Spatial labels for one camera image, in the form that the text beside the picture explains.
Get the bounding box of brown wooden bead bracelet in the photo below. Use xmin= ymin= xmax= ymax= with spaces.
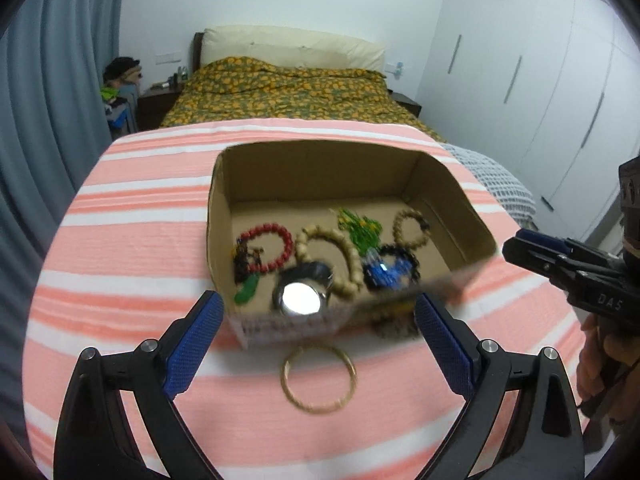
xmin=391 ymin=207 xmax=433 ymax=252

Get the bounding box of black bead bracelet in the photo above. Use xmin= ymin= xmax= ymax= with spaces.
xmin=366 ymin=242 xmax=422 ymax=292

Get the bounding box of green crystal bracelet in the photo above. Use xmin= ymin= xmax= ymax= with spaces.
xmin=330 ymin=206 xmax=385 ymax=256

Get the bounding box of gold bangle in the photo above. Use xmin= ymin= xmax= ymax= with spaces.
xmin=279 ymin=342 xmax=358 ymax=415

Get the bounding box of cream bead bracelet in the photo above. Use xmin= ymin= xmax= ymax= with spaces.
xmin=294 ymin=223 xmax=366 ymax=302

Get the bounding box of green jade pendant dark cord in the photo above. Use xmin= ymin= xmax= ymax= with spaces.
xmin=232 ymin=246 xmax=263 ymax=307

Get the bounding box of blue dial wristwatch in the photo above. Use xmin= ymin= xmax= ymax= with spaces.
xmin=272 ymin=260 xmax=334 ymax=316

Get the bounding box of red bead bracelet amber bead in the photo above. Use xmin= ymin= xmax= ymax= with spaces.
xmin=232 ymin=223 xmax=294 ymax=284

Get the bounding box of right hand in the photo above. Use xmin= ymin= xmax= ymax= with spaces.
xmin=575 ymin=311 xmax=640 ymax=424

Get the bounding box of white wardrobe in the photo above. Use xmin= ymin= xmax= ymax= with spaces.
xmin=418 ymin=0 xmax=639 ymax=244

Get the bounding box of right dark bedside table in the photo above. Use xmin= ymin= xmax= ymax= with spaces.
xmin=390 ymin=91 xmax=422 ymax=117

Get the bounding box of dark bedside table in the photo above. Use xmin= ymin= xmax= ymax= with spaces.
xmin=136 ymin=87 xmax=182 ymax=131
xmin=390 ymin=91 xmax=422 ymax=117

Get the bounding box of pink striped bed cover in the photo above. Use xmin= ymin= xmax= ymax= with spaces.
xmin=22 ymin=117 xmax=591 ymax=480

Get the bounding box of printed cardboard box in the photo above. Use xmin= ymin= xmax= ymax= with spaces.
xmin=206 ymin=140 xmax=497 ymax=348

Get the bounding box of cream headboard pillow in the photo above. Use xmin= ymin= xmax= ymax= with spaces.
xmin=194 ymin=25 xmax=385 ymax=73

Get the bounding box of yellow floral quilt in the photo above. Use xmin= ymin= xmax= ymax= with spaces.
xmin=160 ymin=56 xmax=445 ymax=143

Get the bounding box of clothes pile with black hat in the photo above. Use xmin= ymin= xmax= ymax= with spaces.
xmin=100 ymin=56 xmax=142 ymax=140

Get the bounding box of blue curtain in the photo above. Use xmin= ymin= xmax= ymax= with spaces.
xmin=1 ymin=0 xmax=122 ymax=445

